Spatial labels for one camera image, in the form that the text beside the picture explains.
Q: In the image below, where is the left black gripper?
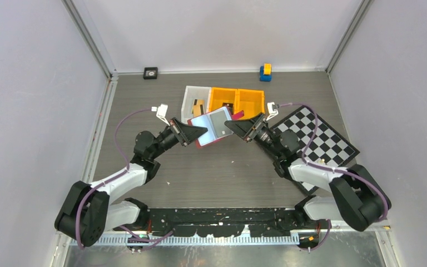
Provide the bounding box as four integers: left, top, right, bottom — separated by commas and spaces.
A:
150, 117, 207, 160

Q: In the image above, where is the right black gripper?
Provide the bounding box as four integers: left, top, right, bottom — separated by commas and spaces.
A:
225, 112, 284, 158

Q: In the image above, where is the dark grey credit card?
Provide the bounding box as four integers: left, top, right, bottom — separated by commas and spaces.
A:
222, 102, 234, 109

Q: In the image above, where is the red card holder wallet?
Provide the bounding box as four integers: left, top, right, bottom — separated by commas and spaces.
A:
187, 106, 245, 148

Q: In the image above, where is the grey chip credit card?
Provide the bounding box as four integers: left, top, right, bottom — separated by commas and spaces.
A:
209, 108, 233, 139

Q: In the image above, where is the orange gold credit card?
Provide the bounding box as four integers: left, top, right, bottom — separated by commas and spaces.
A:
193, 98, 205, 106

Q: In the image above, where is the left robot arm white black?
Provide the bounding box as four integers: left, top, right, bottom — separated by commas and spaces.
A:
54, 118, 208, 248

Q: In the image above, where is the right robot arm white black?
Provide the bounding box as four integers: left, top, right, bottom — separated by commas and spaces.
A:
225, 113, 391, 231

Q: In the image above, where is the orange bin with cards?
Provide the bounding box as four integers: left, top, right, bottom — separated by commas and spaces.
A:
209, 87, 238, 114

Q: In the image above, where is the empty orange bin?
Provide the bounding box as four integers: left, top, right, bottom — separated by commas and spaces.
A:
234, 88, 265, 119

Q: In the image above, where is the white plastic bin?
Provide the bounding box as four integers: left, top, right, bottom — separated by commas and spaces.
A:
181, 86, 212, 123

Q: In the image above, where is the blue yellow toy block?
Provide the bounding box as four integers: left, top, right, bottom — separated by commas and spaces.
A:
259, 63, 272, 82

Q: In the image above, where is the small black square box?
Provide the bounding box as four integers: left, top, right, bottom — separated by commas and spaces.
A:
143, 67, 158, 80

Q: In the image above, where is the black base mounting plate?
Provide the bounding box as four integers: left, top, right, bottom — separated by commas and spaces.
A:
112, 207, 332, 239

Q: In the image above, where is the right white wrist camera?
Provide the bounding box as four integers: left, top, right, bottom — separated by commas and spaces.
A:
266, 102, 280, 121

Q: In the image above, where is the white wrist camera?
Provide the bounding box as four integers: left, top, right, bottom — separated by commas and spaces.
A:
151, 103, 170, 126
266, 102, 280, 121

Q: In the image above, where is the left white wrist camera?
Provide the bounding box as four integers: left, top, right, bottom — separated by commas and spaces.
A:
151, 103, 170, 126

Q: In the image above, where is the aluminium rail frame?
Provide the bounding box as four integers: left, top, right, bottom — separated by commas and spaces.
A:
55, 206, 391, 248

